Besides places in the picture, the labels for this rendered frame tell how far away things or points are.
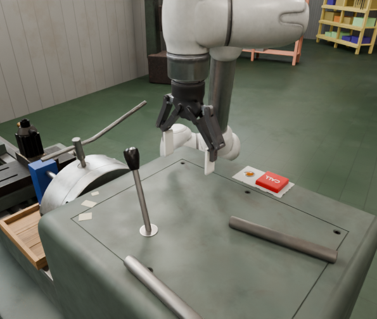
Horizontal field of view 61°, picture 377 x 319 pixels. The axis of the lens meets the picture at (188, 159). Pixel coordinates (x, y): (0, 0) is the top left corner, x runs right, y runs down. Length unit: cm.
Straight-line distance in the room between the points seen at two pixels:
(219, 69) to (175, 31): 66
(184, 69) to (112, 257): 39
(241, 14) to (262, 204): 39
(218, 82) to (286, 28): 68
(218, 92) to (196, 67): 68
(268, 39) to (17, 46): 458
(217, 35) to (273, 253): 42
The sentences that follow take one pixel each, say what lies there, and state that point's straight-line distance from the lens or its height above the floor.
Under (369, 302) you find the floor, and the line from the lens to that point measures 237.
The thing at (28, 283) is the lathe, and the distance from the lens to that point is 164.
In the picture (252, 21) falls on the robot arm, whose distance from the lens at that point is 66.
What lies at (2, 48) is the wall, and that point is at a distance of 498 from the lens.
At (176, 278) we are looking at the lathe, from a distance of 57.
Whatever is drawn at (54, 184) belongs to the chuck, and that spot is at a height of 120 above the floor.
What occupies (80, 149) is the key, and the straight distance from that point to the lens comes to 91.
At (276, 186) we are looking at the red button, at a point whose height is 127.
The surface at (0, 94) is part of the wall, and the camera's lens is 501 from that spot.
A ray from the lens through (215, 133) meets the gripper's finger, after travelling 69.
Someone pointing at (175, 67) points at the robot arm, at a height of 154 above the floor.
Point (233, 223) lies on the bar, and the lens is 64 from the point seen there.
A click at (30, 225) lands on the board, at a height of 89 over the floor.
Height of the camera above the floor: 169
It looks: 29 degrees down
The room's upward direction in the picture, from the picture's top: straight up
